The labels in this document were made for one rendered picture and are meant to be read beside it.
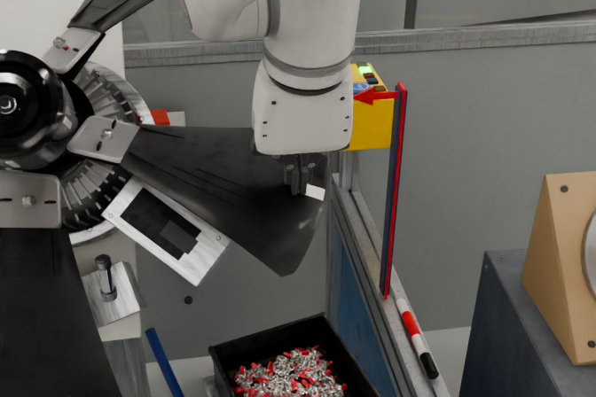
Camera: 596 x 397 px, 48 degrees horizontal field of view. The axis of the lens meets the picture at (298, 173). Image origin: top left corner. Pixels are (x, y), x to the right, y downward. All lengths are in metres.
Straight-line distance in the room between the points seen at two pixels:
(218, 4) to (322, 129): 0.23
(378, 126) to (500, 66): 0.67
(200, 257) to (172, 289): 1.02
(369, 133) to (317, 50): 0.53
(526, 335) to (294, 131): 0.40
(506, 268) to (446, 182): 0.86
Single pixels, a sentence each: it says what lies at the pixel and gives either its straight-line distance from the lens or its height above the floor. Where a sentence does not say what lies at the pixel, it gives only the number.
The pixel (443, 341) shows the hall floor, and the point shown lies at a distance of 2.19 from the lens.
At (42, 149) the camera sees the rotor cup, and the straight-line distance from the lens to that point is 0.75.
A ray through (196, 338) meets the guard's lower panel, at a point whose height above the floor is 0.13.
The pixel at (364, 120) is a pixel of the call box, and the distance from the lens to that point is 1.09.
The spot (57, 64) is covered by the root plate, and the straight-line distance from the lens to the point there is 0.82.
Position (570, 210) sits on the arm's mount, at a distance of 0.87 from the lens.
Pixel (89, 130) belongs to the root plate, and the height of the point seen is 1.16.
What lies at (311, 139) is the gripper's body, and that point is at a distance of 0.69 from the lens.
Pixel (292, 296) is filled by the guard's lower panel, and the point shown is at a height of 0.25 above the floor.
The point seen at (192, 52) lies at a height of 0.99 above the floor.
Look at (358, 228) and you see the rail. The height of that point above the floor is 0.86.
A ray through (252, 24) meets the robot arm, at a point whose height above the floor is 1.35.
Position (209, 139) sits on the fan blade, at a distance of 0.81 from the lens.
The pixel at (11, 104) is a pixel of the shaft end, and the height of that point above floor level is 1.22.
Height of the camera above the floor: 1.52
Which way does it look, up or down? 31 degrees down
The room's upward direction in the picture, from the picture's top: straight up
